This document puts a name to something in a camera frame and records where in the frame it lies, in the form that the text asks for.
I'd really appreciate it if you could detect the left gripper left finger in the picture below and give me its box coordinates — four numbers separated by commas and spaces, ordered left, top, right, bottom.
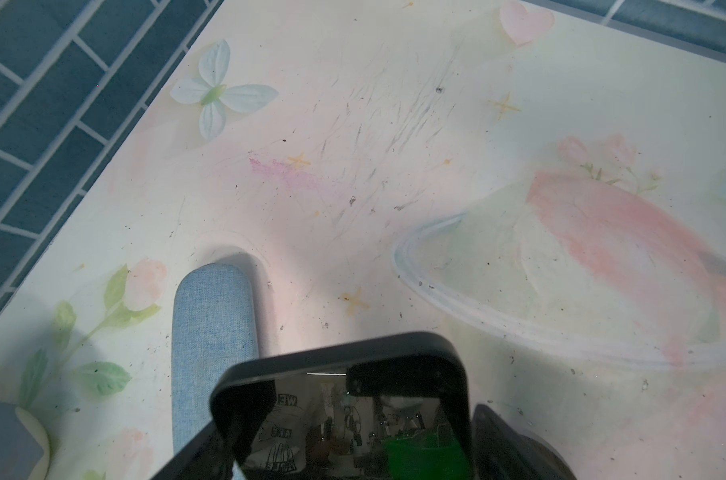
152, 421, 234, 480

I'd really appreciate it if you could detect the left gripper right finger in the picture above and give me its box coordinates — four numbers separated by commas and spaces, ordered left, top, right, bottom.
472, 405, 576, 480

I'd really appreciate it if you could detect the phone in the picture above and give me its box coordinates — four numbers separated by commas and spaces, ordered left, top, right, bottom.
210, 332, 472, 479

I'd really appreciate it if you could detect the blue glasses case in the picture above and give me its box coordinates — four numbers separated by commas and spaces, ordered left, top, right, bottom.
171, 263, 259, 452

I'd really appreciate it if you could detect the lavender ceramic cup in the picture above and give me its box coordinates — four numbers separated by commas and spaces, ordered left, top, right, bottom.
0, 401, 51, 480

